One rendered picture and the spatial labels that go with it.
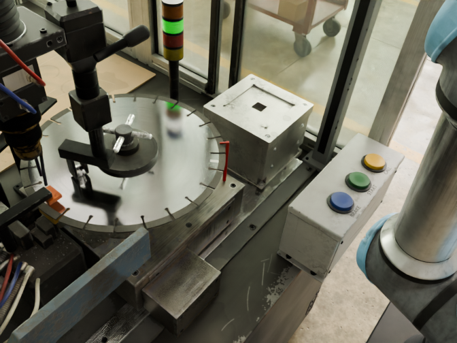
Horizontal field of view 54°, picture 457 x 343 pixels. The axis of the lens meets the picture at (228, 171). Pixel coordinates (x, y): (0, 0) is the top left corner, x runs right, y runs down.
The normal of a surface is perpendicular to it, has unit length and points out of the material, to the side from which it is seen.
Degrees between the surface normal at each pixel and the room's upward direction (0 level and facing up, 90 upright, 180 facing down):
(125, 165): 5
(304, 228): 90
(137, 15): 90
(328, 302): 0
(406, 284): 98
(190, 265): 0
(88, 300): 90
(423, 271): 53
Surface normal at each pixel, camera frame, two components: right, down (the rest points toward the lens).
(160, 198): 0.07, -0.70
